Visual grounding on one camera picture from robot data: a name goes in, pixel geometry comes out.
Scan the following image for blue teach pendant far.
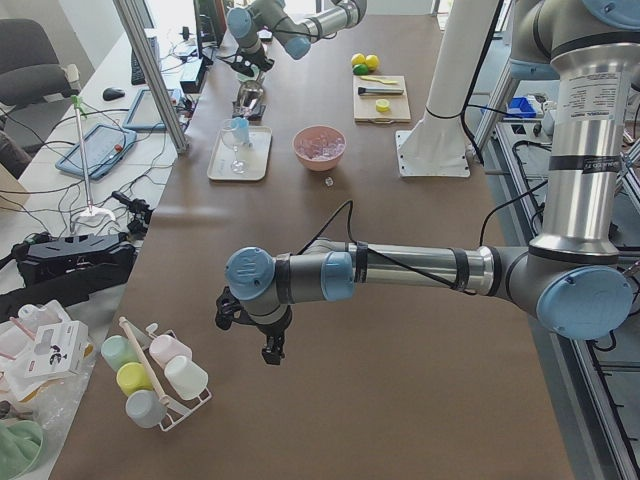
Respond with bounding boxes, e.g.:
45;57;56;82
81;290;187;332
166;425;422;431
122;88;166;133

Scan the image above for steel muddler black tip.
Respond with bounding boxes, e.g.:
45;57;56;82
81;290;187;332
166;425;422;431
357;86;404;96

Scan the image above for light blue cup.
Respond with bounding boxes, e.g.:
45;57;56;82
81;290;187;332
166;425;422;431
232;117;250;145

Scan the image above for clear ice cubes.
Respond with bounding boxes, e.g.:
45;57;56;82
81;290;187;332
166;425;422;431
296;133;345;161

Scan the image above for yellow lemon lower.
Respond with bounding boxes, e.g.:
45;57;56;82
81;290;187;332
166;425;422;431
365;54;380;72

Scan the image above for pink cup in rack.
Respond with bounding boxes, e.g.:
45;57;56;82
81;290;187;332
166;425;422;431
149;334;192;368

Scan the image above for green lime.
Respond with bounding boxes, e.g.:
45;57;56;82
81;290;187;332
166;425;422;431
352;64;370;76

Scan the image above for pink bowl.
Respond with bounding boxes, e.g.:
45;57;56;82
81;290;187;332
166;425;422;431
292;125;346;172

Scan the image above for yellow cup in rack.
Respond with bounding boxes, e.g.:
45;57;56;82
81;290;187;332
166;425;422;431
116;362;153;397

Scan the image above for yellow plastic knife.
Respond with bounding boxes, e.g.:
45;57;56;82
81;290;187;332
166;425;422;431
359;75;399;85

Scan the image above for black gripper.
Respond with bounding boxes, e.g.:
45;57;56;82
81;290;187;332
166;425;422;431
230;48;275;76
214;286;292;366

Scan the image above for green cup in rack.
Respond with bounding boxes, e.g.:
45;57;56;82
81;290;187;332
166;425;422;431
100;335;138;372

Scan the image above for yellow lemon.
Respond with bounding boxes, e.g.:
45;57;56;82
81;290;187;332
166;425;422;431
351;53;366;66
365;54;380;72

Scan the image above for yellow lemon upper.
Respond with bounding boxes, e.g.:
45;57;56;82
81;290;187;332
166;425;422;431
351;53;366;66

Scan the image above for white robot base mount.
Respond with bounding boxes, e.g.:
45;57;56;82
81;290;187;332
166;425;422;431
396;1;503;178

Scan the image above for bamboo cutting board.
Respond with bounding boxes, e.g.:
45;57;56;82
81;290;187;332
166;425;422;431
353;75;411;123

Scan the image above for white cup in rack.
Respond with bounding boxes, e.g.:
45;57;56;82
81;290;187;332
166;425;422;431
164;356;208;400

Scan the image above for black computer mouse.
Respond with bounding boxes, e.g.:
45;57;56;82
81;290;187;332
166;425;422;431
102;87;126;101

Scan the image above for grey office chair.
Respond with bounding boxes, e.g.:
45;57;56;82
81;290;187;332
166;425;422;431
1;19;80;126

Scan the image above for grey folded cloth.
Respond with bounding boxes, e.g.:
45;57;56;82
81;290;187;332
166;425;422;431
232;101;266;121

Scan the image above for blue parts bin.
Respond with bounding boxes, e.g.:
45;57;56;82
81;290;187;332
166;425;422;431
506;96;537;119

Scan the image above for clear wine glass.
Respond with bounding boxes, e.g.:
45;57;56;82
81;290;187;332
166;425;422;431
220;119;245;174

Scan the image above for steel ice scoop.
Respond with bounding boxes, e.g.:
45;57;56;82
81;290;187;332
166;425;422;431
236;80;264;117

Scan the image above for blue teach pendant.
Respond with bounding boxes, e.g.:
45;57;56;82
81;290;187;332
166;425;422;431
55;124;137;180
122;88;166;133

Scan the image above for half lemon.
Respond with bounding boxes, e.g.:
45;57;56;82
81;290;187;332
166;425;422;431
376;99;390;112

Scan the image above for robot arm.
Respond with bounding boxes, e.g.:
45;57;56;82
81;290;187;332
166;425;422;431
215;1;639;365
220;1;367;78

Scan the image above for grey cup in rack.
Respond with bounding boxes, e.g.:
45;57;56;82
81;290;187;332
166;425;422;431
125;390;167;428

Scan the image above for cream rabbit tray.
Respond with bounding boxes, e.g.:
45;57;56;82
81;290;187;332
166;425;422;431
207;121;272;181

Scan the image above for green bowl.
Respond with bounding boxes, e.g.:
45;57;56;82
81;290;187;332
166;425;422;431
236;71;264;86

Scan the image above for white wire rack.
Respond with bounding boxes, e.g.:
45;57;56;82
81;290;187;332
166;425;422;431
116;317;212;432

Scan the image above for white cardboard box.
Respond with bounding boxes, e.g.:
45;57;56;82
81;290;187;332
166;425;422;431
25;321;89;379

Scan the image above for black monitor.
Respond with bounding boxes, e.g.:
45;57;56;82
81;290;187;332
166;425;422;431
193;0;226;65

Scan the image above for blue teach pendant near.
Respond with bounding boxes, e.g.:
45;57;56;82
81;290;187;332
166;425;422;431
55;124;137;180

